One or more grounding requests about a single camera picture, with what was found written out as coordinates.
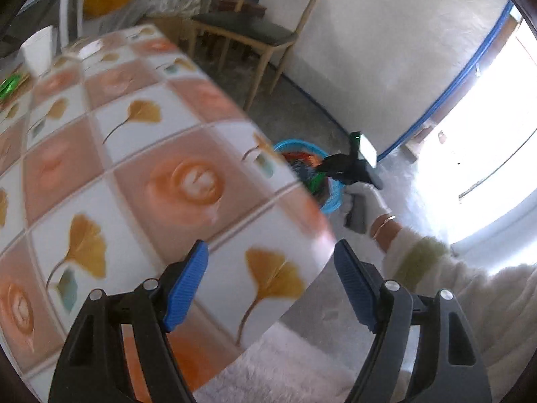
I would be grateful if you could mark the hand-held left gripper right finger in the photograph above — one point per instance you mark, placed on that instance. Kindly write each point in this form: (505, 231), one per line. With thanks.
(354, 285)

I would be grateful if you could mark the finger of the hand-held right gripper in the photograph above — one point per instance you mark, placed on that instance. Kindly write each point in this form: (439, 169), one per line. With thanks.
(328, 170)

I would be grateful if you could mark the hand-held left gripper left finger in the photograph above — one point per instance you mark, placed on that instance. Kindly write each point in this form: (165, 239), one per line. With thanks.
(186, 285)

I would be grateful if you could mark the blue plastic basket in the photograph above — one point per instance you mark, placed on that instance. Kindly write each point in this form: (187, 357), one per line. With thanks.
(331, 199)

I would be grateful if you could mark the person's right forearm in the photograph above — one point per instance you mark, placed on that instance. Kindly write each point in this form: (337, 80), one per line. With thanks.
(461, 285)

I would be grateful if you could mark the person's right hand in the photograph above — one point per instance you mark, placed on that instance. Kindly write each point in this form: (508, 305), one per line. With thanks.
(377, 205)

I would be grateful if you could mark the gold bangle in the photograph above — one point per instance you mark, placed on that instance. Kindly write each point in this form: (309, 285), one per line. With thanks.
(382, 223)

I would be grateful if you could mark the wooden chair dark seat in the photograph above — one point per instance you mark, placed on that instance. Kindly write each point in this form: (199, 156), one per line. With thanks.
(247, 27)

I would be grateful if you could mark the small wooden stool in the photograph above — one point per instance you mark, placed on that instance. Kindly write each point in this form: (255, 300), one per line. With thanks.
(247, 8)

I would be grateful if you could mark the green shiny wrapper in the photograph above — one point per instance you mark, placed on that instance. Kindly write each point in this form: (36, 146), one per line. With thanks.
(12, 84)

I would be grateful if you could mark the white paper cup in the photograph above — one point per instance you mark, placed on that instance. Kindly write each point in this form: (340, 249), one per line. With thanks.
(40, 50)

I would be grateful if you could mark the white side table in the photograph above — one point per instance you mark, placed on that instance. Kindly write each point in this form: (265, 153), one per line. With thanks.
(69, 4)

